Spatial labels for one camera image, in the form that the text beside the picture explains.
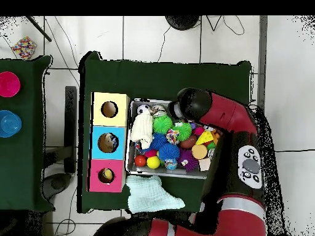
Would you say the blue cup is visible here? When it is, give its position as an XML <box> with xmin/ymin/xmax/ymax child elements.
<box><xmin>0</xmin><ymin>109</ymin><xmax>23</xmax><ymax>138</ymax></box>

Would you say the red ball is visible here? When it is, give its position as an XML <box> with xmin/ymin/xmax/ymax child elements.
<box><xmin>134</xmin><ymin>155</ymin><xmax>148</xmax><ymax>168</ymax></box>

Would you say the blue spiky ball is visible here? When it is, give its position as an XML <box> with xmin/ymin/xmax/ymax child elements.
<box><xmin>159</xmin><ymin>143</ymin><xmax>182</xmax><ymax>164</ymax></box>

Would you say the small soccer ball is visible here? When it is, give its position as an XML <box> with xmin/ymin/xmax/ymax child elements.
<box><xmin>136</xmin><ymin>104</ymin><xmax>151</xmax><ymax>116</ymax></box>

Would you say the mint green cloth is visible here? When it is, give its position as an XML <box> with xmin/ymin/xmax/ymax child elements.
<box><xmin>127</xmin><ymin>175</ymin><xmax>186</xmax><ymax>214</ymax></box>

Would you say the dark green tablecloth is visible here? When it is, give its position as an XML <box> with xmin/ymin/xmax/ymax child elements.
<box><xmin>0</xmin><ymin>55</ymin><xmax>52</xmax><ymax>212</ymax></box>
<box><xmin>78</xmin><ymin>51</ymin><xmax>253</xmax><ymax>213</ymax></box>

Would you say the pink cup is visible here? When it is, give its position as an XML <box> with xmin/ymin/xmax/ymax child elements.
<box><xmin>0</xmin><ymin>71</ymin><xmax>22</xmax><ymax>98</ymax></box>

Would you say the yellow-green ball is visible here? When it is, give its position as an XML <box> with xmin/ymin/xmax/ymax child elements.
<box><xmin>147</xmin><ymin>156</ymin><xmax>162</xmax><ymax>170</ymax></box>

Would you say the purple spiky ball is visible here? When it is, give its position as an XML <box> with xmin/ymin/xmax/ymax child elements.
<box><xmin>180</xmin><ymin>149</ymin><xmax>199</xmax><ymax>172</ymax></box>

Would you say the wooden box with three holes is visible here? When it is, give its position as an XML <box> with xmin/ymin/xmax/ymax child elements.
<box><xmin>88</xmin><ymin>92</ymin><xmax>130</xmax><ymax>193</ymax></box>

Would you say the black chair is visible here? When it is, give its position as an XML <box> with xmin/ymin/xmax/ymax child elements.
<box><xmin>43</xmin><ymin>85</ymin><xmax>79</xmax><ymax>197</ymax></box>

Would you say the clear mesh bin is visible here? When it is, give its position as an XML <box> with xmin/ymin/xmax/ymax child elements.
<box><xmin>126</xmin><ymin>100</ymin><xmax>222</xmax><ymax>180</ymax></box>

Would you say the cream waffle cloth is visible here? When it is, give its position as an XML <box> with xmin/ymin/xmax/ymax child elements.
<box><xmin>129</xmin><ymin>114</ymin><xmax>154</xmax><ymax>149</ymax></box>

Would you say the yellow toy cheese wedge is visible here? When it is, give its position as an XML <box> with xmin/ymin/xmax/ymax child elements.
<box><xmin>196</xmin><ymin>130</ymin><xmax>215</xmax><ymax>146</ymax></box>

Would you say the multicoloured patterned object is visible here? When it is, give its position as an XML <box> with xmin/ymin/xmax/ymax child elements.
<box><xmin>10</xmin><ymin>36</ymin><xmax>38</xmax><ymax>60</ymax></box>

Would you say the black round stand base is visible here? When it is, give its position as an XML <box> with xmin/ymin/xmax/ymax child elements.
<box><xmin>164</xmin><ymin>15</ymin><xmax>200</xmax><ymax>30</ymax></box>

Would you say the multicoloured patterned cloth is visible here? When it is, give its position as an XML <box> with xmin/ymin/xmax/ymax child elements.
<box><xmin>166</xmin><ymin>128</ymin><xmax>181</xmax><ymax>146</ymax></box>

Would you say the black rod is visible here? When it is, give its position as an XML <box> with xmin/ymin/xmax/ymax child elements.
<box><xmin>25</xmin><ymin>16</ymin><xmax>52</xmax><ymax>42</ymax></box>

